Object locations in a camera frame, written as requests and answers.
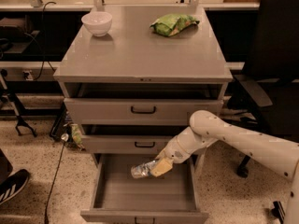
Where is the black bar on floor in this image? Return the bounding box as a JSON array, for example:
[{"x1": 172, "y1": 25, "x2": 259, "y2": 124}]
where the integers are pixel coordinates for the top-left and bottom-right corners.
[{"x1": 271, "y1": 201, "x2": 285, "y2": 224}]

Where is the green chip bag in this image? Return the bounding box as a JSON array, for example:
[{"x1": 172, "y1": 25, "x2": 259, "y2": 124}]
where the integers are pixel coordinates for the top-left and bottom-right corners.
[{"x1": 150, "y1": 14, "x2": 200, "y2": 37}]

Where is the black office chair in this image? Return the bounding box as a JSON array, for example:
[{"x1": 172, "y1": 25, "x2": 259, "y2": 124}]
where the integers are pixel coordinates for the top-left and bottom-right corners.
[{"x1": 214, "y1": 0, "x2": 299, "y2": 179}]

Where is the grey bottom drawer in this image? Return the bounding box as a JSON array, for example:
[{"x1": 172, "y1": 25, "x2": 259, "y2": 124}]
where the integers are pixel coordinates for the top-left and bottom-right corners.
[{"x1": 80, "y1": 154, "x2": 208, "y2": 224}]

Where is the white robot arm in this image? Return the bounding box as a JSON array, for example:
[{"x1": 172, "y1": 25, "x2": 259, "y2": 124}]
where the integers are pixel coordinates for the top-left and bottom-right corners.
[{"x1": 150, "y1": 110, "x2": 299, "y2": 224}]

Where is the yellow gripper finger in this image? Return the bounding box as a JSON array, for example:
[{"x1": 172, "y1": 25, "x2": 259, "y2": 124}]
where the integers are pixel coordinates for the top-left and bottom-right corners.
[{"x1": 150, "y1": 158, "x2": 173, "y2": 177}]

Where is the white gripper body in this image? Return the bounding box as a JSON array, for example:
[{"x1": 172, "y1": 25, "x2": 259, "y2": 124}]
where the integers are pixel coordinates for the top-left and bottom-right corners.
[{"x1": 157, "y1": 137, "x2": 191, "y2": 163}]

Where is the grey top drawer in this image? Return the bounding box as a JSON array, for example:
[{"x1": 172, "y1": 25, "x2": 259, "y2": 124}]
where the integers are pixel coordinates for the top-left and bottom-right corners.
[{"x1": 64, "y1": 83, "x2": 224, "y2": 127}]

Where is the white bowl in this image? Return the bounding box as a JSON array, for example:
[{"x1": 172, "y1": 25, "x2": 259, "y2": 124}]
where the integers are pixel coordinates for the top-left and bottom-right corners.
[{"x1": 81, "y1": 11, "x2": 112, "y2": 36}]

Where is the black striped shoe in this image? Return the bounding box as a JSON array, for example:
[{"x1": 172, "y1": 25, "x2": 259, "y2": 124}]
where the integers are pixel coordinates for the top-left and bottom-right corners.
[{"x1": 0, "y1": 169, "x2": 30, "y2": 205}]

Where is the grey drawer cabinet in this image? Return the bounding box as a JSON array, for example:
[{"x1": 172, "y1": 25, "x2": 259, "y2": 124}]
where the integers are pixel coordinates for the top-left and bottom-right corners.
[{"x1": 53, "y1": 5, "x2": 234, "y2": 224}]

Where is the silver redbull can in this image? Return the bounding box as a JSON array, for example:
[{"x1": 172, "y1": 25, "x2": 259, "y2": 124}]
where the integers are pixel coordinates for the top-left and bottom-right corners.
[{"x1": 131, "y1": 161, "x2": 156, "y2": 179}]

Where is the black hanging cable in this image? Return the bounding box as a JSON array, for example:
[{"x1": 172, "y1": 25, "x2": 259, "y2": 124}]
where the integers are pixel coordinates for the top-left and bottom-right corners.
[{"x1": 23, "y1": 1, "x2": 58, "y2": 82}]

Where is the grey drawer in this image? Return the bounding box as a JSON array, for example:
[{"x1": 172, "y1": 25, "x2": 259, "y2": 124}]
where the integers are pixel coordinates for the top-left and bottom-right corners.
[
  {"x1": 64, "y1": 83, "x2": 224, "y2": 127},
  {"x1": 80, "y1": 154, "x2": 208, "y2": 224},
  {"x1": 81, "y1": 125, "x2": 186, "y2": 154}
]

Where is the black tripod stand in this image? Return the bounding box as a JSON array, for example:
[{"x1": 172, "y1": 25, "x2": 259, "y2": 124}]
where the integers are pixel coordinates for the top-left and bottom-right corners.
[{"x1": 0, "y1": 69, "x2": 37, "y2": 137}]

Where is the green bag on floor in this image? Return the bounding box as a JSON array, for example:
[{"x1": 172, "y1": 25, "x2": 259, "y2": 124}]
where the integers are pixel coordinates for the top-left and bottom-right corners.
[{"x1": 61, "y1": 123, "x2": 85, "y2": 150}]

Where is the black floor cable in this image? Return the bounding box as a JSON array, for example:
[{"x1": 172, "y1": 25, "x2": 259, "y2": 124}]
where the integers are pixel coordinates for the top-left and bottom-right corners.
[{"x1": 43, "y1": 133, "x2": 70, "y2": 224}]

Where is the grey middle drawer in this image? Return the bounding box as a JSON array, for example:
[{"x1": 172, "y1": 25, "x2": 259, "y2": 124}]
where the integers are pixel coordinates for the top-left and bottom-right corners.
[{"x1": 81, "y1": 125, "x2": 186, "y2": 154}]

